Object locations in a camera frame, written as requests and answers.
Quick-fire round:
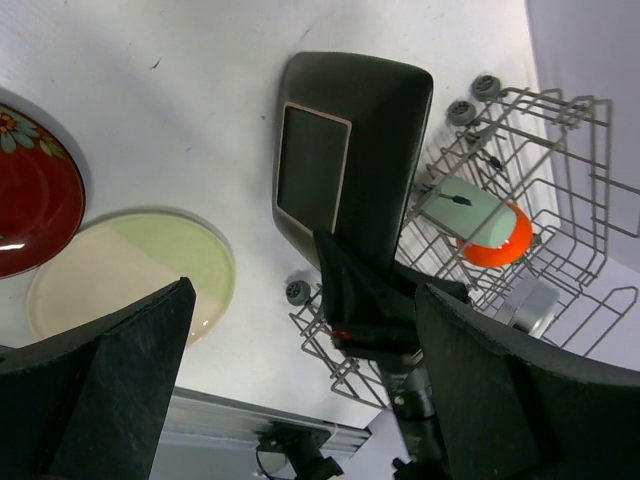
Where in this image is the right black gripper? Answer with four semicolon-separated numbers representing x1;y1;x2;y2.
312;227;471;480

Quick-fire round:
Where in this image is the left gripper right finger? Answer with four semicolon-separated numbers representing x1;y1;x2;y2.
415;285;639;479

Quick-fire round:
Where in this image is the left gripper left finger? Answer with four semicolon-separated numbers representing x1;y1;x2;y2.
1;278;196;479

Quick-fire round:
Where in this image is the green cup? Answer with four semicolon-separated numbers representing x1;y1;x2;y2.
419;175;516;248

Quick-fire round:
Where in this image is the orange bowl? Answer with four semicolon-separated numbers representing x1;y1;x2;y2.
456;203;533;268

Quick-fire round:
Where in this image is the cream green round plate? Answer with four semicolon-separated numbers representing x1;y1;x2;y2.
26;210;235;344

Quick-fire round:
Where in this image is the black square floral plate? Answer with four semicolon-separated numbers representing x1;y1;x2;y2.
272;51;434;272

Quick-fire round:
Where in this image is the red floral small plate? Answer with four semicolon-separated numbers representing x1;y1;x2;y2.
1;103;86;278

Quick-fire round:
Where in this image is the grey wire dish rack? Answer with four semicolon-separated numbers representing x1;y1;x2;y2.
284;74;640;411

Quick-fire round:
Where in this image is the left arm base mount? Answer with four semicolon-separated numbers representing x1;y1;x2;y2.
255;423;344;480

